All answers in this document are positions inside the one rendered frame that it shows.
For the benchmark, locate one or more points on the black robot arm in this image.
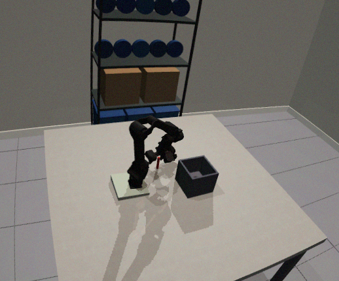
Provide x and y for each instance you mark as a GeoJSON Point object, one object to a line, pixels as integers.
{"type": "Point", "coordinates": [139, 168]}

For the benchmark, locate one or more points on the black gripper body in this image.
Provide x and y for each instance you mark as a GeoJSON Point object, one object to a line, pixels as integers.
{"type": "Point", "coordinates": [151, 156]}

